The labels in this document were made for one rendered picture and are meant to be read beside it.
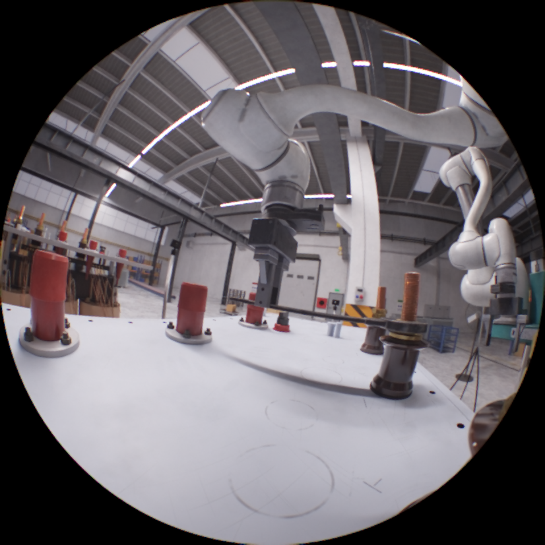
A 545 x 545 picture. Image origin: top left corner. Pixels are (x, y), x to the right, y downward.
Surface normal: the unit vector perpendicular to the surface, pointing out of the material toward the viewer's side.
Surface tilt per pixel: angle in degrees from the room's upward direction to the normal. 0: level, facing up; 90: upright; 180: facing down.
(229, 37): 175
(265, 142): 156
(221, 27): 175
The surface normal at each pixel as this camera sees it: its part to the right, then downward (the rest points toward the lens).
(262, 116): 0.04, 0.75
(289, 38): -0.15, 0.98
